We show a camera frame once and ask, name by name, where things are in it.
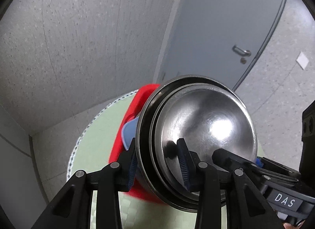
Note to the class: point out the red plastic basin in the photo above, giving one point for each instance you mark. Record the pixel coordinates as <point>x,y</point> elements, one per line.
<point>135,107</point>

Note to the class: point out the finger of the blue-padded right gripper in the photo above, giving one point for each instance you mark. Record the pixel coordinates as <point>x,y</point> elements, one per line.
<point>274,166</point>

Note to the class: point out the white wall switch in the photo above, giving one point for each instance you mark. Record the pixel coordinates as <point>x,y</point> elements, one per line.
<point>302,60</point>

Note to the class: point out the steel bowl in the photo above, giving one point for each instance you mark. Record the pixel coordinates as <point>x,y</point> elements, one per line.
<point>204,113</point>

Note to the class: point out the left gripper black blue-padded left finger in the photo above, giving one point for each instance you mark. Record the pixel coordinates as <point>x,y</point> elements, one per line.
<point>71,207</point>

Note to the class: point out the grey door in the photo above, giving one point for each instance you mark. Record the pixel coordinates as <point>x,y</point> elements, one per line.
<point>204,32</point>

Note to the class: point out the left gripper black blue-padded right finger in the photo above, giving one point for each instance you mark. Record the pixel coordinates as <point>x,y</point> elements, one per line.
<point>246,207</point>

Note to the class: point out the person's hand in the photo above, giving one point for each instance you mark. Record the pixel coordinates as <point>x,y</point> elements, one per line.
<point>289,226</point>

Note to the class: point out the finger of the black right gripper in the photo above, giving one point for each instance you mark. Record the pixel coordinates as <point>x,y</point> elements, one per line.
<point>229,162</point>

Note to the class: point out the round table green cloth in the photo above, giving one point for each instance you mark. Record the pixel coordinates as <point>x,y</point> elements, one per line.
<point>91,153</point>

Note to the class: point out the grey cabinet panel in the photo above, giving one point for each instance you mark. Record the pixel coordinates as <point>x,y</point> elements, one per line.
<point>23,197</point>

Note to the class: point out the blue square plastic bowl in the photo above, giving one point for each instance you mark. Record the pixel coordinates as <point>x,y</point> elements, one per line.
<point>128,132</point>

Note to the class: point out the door handle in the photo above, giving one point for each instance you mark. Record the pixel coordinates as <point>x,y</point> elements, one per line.
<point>242,53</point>

